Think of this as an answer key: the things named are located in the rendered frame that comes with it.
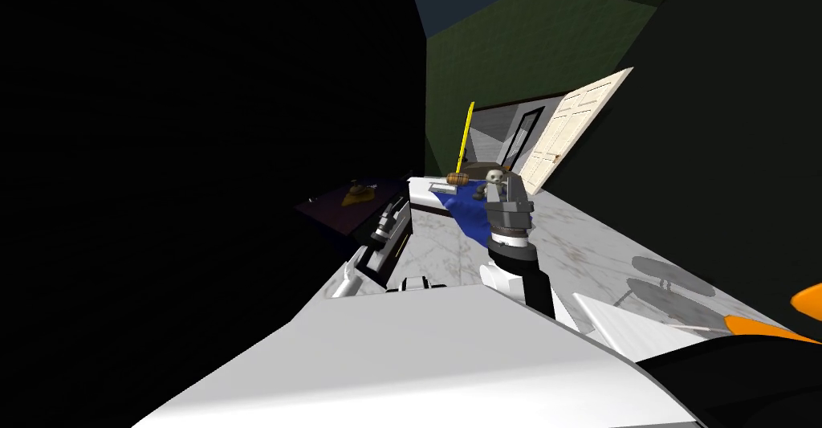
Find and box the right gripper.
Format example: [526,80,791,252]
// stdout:
[485,171,535,234]

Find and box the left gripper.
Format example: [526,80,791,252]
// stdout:
[375,197,411,244]

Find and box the white bed with blue blanket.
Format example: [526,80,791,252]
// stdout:
[407,168,535,250]

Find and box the dark nightstand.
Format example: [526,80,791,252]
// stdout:
[294,179,412,239]

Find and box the yellow pole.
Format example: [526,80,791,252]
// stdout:
[456,100,476,176]

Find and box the cream panelled door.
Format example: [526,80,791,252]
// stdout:
[518,67,635,195]

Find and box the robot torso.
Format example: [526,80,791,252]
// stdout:
[131,275,702,428]

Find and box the orange rounded object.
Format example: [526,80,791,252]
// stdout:
[723,282,822,345]

